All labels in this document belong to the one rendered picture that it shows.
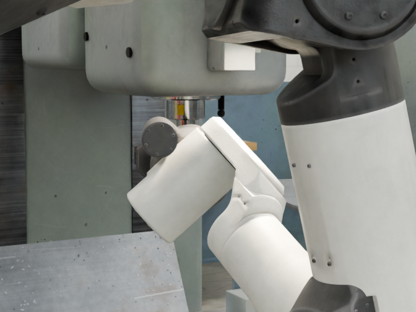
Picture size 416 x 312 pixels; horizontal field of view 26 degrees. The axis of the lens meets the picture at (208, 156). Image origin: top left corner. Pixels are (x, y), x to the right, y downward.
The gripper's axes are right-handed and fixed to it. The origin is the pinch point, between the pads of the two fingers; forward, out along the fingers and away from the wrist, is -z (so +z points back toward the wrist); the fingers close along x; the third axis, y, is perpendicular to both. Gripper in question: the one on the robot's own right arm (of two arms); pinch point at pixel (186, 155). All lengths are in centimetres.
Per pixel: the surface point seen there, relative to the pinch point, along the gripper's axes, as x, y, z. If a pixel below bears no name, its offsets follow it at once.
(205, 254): -27, 96, -403
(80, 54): 13.0, -12.4, -4.8
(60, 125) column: 18.4, -1.7, -32.2
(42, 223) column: 21.4, 13.6, -31.0
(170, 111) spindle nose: 1.9, -5.5, 1.6
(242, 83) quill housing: -6.4, -8.8, 6.7
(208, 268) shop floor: -33, 118, -463
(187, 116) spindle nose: -0.1, -4.8, 2.5
